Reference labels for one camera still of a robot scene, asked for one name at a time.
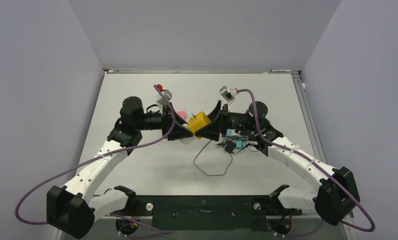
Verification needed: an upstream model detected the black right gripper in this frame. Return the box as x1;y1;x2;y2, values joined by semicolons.
195;100;258;141

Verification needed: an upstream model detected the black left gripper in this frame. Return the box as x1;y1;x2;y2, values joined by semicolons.
135;102;193;140

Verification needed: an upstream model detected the pink triangular power strip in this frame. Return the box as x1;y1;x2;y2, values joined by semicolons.
176;111;187;120

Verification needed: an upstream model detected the yellow block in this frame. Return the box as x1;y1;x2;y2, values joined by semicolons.
188;111;211;135

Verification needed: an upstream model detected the white charger block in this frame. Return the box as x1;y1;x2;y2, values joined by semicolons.
180;123;197;145

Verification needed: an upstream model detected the black TP-Link adapter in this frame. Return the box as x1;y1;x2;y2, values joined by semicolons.
224;141;237;154

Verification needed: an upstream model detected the teal block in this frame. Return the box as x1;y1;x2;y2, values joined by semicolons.
235;138;247;150

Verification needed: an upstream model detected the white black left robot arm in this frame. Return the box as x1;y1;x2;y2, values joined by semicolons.
46;96;194;240

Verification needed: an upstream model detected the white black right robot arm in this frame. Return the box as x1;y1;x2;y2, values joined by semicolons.
194;101;361;226

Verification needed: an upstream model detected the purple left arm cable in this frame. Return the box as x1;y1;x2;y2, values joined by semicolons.
14;84;177;239

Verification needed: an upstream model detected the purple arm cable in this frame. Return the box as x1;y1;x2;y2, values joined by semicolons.
236;88;376;239
14;84;177;239

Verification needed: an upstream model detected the long black adapter cable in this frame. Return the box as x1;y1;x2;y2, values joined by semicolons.
193;137;263;177

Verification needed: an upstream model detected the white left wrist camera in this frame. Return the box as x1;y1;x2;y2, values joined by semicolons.
155;84;173;110

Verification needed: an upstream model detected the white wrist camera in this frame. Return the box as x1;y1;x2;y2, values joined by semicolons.
155;84;173;110
219;85;238;111

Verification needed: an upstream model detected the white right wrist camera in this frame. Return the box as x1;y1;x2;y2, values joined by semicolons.
219;85;238;111

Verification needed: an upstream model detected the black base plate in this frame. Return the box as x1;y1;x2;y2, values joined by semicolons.
116;195;303;231

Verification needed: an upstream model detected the aluminium frame rail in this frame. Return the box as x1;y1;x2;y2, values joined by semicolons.
291;70;327;163

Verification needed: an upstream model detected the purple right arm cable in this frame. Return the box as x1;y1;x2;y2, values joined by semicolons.
236;88;376;239

